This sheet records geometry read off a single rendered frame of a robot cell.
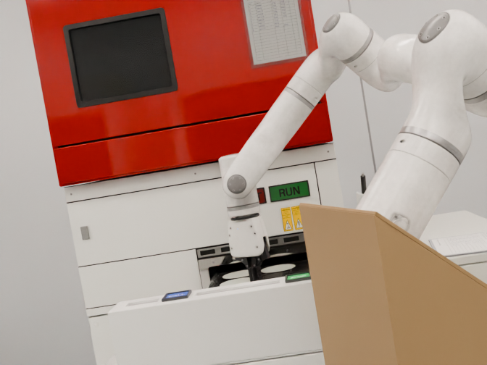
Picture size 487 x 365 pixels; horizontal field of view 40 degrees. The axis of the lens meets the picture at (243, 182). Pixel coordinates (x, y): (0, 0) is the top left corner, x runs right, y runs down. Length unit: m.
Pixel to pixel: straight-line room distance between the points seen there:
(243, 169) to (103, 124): 0.54
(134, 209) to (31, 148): 1.74
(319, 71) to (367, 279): 0.78
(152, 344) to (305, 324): 0.32
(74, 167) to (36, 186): 1.69
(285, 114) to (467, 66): 0.61
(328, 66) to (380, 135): 1.87
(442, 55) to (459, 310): 0.43
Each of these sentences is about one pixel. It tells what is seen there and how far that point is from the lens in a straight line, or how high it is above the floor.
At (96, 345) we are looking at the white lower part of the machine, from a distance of 2.15.
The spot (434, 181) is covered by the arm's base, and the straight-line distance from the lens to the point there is 1.17.
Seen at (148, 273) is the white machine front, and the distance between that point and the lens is 2.05.
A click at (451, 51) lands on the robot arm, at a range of 1.19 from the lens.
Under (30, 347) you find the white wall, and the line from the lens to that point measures 3.88.
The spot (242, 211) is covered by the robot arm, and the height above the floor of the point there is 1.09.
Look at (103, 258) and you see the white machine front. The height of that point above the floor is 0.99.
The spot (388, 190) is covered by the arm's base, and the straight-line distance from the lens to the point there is 1.15.
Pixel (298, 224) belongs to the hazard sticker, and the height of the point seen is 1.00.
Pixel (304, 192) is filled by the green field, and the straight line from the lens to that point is 1.97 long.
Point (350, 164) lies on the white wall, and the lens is 3.47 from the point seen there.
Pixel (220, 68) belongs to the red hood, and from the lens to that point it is 1.94.
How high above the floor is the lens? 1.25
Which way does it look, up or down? 3 degrees down
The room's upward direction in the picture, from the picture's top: 10 degrees counter-clockwise
